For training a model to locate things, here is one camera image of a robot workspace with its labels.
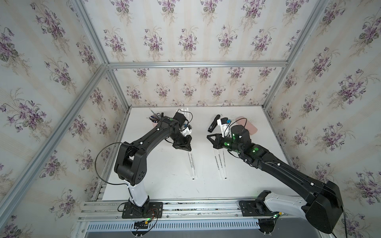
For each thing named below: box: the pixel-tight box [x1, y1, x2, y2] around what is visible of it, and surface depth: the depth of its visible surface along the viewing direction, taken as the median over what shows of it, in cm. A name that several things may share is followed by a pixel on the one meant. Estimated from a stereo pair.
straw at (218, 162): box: [213, 147, 223, 180], surface depth 90 cm
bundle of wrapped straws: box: [180, 107, 190, 121], surface depth 93 cm
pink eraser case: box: [235, 116, 258, 136], surface depth 110 cm
